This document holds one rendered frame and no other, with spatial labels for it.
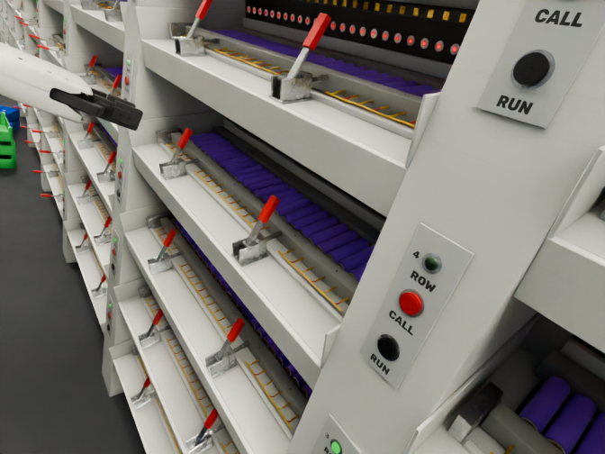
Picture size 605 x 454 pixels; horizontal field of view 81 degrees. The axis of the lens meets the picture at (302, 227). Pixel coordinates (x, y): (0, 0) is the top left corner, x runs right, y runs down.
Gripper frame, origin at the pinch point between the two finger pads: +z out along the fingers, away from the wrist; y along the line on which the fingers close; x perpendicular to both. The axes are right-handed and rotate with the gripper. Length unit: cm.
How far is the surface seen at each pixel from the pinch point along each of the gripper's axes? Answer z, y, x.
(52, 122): 22, -156, -43
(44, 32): 9, -156, -5
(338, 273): 14.9, 37.3, -2.3
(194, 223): 9.2, 15.2, -9.2
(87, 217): 20, -59, -47
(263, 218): 10.0, 27.1, -1.6
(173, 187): 9.7, 4.5, -8.1
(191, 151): 14.3, -3.2, -2.8
